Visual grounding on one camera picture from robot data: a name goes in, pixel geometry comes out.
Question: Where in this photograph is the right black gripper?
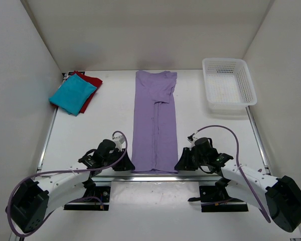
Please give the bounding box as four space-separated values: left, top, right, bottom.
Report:
175 148 208 172

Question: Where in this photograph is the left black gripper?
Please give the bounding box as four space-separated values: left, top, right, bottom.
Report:
102 148 135 171

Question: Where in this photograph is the lavender t-shirt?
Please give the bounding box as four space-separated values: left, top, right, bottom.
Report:
131 70 179 173

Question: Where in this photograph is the red t-shirt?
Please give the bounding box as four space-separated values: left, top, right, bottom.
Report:
52 70 103 113

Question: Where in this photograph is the teal t-shirt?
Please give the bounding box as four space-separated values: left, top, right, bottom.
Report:
48 75 96 117

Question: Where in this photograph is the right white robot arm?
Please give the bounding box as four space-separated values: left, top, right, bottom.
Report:
175 136 301 232

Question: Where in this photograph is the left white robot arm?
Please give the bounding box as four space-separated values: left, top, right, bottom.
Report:
6 132 134 237

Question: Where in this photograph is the white plastic laundry basket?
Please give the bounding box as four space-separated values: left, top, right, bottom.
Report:
202 58 257 113

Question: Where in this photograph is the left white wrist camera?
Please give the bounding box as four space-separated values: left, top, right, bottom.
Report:
112 135 125 152

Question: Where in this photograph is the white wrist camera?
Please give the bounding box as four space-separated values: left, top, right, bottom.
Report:
112 135 125 152
187 134 198 150

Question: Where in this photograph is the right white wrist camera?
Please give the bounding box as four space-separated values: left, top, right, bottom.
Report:
187 134 198 150

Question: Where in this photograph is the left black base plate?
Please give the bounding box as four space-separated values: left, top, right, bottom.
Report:
63 182 111 211

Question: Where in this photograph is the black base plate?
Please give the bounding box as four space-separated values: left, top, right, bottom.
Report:
63 182 111 211
188 185 248 212

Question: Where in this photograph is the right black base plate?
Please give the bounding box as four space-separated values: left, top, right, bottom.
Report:
188 185 248 212

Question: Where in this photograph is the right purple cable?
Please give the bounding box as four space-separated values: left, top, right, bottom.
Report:
188 125 271 223

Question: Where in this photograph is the purple cable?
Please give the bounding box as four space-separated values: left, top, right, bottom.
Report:
188 125 271 223
6 130 128 238

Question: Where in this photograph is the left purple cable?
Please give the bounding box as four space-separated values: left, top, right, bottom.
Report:
6 130 128 238

